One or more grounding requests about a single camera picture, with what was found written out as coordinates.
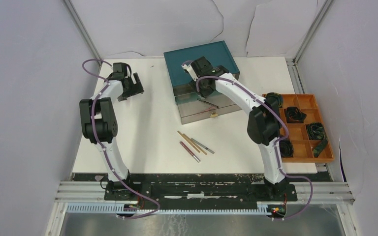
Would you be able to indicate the rolled dark tie bottom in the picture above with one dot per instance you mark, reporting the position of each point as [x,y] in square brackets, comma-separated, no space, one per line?
[286,148]

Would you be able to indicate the gold pencil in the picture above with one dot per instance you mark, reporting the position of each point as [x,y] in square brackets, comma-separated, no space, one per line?
[195,144]
[188,141]

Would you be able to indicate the pink makeup pencil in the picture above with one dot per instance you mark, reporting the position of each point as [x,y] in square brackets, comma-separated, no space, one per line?
[208,103]

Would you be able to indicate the red silver lip pencil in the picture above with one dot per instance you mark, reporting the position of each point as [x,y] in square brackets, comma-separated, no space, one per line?
[190,152]

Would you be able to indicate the grey makeup pencil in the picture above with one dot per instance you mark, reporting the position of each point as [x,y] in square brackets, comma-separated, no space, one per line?
[203,146]

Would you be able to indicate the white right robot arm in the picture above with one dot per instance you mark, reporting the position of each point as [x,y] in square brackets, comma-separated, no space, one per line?
[264,121]

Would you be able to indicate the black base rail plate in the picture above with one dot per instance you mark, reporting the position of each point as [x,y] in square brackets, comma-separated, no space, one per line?
[190,192]

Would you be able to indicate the rolled dark tie right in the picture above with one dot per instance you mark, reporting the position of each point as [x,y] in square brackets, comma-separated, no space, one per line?
[316,132]

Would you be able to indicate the rolled dark tie top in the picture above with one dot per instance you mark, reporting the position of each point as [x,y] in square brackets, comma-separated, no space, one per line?
[275,96]

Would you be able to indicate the teal drawer organizer box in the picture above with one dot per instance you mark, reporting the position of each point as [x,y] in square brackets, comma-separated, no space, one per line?
[217,53]

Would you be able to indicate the clear acrylic drawer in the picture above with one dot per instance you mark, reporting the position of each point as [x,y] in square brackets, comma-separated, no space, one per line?
[183,84]
[191,110]

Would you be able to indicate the orange compartment tray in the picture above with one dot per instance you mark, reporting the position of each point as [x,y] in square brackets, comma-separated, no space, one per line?
[297,133]

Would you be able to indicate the gold pencil left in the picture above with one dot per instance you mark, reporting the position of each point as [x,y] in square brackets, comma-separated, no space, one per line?
[188,141]

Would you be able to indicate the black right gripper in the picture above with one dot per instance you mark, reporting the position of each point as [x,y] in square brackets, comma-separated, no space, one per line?
[204,93]

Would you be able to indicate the rolled dark tie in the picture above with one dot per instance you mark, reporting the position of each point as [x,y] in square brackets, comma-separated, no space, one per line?
[286,148]
[294,115]
[275,96]
[316,132]

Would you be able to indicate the gold pencil right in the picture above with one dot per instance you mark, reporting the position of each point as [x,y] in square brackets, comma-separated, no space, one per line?
[195,144]

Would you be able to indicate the aluminium frame rail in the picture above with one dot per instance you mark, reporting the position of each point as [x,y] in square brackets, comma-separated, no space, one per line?
[81,28]

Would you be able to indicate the rolled dark tie middle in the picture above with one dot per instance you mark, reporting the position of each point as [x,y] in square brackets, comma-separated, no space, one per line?
[294,115]

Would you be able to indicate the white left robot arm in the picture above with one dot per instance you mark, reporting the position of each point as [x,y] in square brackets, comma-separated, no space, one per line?
[98,120]

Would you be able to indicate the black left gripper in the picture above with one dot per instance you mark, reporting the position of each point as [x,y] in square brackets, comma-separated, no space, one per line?
[136,88]

